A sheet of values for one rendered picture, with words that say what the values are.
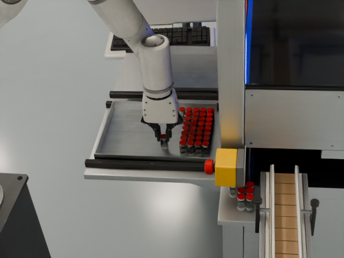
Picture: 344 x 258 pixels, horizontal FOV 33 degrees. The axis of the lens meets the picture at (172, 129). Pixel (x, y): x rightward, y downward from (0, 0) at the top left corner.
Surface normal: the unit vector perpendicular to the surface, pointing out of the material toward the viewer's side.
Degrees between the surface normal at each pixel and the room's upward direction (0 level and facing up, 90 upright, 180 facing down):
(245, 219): 0
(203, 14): 90
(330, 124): 90
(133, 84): 0
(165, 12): 90
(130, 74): 0
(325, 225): 90
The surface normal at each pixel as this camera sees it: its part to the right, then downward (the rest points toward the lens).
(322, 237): -0.13, 0.64
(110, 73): -0.07, -0.77
